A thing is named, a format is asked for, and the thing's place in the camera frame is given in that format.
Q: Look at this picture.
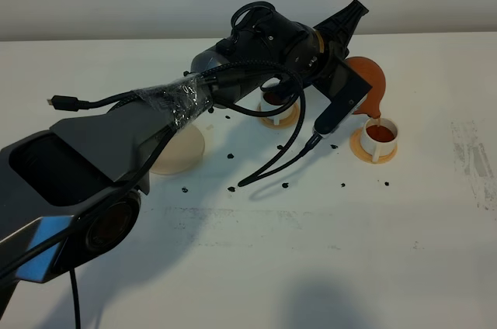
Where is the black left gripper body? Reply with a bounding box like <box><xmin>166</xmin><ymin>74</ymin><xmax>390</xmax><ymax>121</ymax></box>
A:
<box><xmin>228</xmin><ymin>5</ymin><xmax>344</xmax><ymax>86</ymax></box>

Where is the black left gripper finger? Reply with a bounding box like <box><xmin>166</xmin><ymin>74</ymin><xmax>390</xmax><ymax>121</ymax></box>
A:
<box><xmin>314</xmin><ymin>0</ymin><xmax>369</xmax><ymax>57</ymax></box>

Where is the brown clay teapot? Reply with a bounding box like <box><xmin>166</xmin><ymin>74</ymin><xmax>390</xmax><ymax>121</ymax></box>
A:
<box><xmin>343</xmin><ymin>56</ymin><xmax>388</xmax><ymax>119</ymax></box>

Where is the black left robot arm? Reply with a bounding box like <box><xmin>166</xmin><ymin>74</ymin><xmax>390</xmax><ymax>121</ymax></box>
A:
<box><xmin>1</xmin><ymin>1</ymin><xmax>371</xmax><ymax>301</ymax></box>

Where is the white teacup near teapot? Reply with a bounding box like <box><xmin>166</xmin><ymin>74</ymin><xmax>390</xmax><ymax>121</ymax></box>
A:
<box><xmin>259</xmin><ymin>90</ymin><xmax>295</xmax><ymax>126</ymax></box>

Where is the orange coaster near teapot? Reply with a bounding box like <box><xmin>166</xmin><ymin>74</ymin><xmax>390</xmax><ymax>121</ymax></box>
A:
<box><xmin>257</xmin><ymin>99</ymin><xmax>300</xmax><ymax>130</ymax></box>

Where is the beige round teapot tray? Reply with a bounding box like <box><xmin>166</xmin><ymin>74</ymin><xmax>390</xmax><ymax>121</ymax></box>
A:
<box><xmin>150</xmin><ymin>124</ymin><xmax>205</xmax><ymax>175</ymax></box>

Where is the white teacup far right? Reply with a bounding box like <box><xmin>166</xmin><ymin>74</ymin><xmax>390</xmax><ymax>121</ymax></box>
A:
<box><xmin>359</xmin><ymin>118</ymin><xmax>399</xmax><ymax>164</ymax></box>

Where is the orange coaster far right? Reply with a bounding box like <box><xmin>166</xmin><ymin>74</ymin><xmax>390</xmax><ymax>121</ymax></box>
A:
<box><xmin>349</xmin><ymin>129</ymin><xmax>398</xmax><ymax>165</ymax></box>

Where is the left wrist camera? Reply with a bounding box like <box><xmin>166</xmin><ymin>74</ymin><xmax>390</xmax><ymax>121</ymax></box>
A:
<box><xmin>312</xmin><ymin>57</ymin><xmax>372</xmax><ymax>137</ymax></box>

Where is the black braided left cable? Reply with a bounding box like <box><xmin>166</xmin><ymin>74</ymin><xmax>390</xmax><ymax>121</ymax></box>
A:
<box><xmin>45</xmin><ymin>1</ymin><xmax>325</xmax><ymax>329</ymax></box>

